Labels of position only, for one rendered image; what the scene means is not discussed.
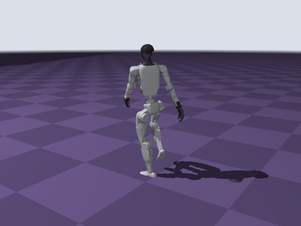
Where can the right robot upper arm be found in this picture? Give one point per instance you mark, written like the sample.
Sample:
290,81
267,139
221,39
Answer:
166,77

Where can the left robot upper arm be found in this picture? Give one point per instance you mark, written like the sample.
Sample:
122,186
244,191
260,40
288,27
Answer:
133,71

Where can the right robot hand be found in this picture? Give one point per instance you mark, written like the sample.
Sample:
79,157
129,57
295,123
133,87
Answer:
180,110

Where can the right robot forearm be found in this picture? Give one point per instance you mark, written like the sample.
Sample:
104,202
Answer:
174,96

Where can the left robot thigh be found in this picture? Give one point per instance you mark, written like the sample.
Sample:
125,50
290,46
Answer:
141,126

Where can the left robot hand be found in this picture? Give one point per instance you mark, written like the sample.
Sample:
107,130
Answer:
126,102

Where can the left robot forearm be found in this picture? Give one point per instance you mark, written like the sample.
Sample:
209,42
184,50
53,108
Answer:
128,92

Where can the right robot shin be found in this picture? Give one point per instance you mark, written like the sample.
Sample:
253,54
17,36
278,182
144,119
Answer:
157,137

